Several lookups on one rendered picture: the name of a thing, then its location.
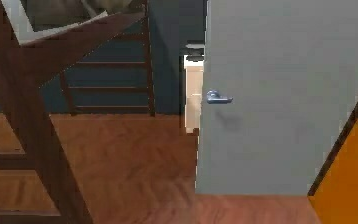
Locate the olive green blanket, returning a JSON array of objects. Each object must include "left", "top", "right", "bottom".
[{"left": 20, "top": 0, "right": 135, "bottom": 33}]

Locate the white mattress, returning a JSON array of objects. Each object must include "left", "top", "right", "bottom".
[{"left": 0, "top": 0, "right": 110, "bottom": 46}]

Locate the blue metal door handle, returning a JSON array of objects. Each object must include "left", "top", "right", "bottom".
[{"left": 206, "top": 89, "right": 234, "bottom": 105}]

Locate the grey room door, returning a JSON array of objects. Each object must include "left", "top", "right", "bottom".
[{"left": 195, "top": 0, "right": 358, "bottom": 197}]

